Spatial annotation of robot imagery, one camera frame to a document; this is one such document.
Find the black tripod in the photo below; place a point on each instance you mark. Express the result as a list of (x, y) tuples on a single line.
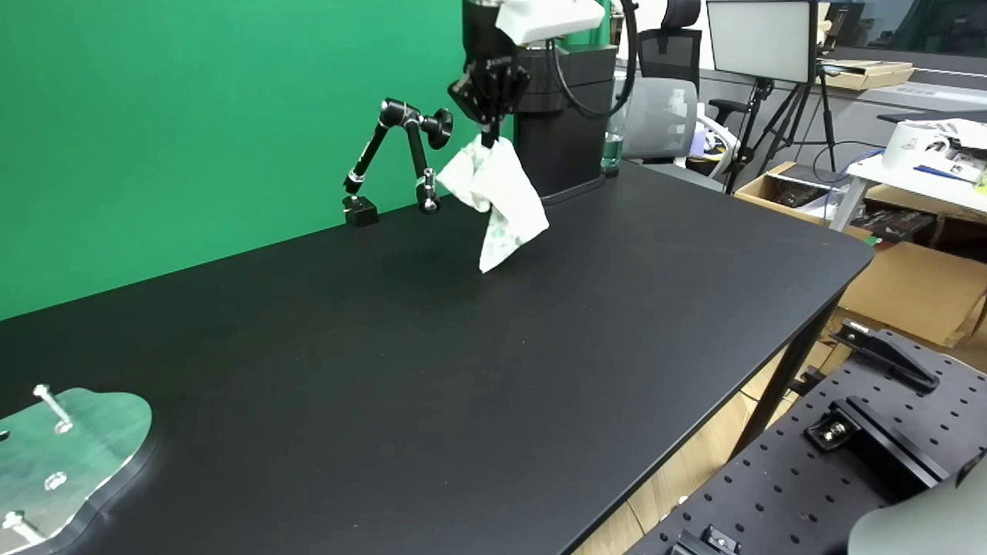
[(782, 124)]

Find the long black angled bracket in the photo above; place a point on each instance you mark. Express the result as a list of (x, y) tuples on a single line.
[(888, 355)]

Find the white side table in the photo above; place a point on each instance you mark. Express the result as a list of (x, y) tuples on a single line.
[(925, 186)]

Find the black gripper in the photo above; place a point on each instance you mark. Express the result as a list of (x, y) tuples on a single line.
[(490, 87)]

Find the black table leg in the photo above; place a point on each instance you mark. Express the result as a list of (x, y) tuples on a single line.
[(782, 381)]

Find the white board panel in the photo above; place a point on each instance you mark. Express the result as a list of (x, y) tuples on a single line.
[(760, 39)]

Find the black perforated breadboard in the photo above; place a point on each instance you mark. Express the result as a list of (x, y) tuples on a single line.
[(812, 481)]

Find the open cardboard box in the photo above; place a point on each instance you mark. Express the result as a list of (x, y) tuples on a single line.
[(792, 188)]

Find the black office chair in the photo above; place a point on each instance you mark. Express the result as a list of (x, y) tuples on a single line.
[(675, 46)]

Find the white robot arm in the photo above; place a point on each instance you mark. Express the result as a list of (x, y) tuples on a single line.
[(545, 20)]

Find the black clamp block on breadboard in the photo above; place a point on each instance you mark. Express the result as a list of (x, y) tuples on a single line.
[(718, 542)]

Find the large closed cardboard box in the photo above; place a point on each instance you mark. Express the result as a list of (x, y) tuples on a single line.
[(913, 293)]

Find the grey rounded object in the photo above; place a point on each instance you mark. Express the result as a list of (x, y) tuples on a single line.
[(925, 524)]

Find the flat box on shelf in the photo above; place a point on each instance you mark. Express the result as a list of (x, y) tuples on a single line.
[(868, 76)]

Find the white cloth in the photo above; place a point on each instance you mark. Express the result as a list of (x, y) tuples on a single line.
[(497, 195)]

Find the green backdrop curtain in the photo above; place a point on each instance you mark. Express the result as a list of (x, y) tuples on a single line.
[(186, 133)]

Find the black articulated stand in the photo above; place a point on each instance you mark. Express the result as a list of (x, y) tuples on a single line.
[(397, 143)]

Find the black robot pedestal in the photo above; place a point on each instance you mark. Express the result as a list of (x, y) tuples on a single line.
[(558, 118)]

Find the grey office chair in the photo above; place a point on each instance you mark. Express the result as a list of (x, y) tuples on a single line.
[(658, 118)]

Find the black bracket with silver bolt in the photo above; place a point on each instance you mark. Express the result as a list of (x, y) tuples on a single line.
[(875, 443)]

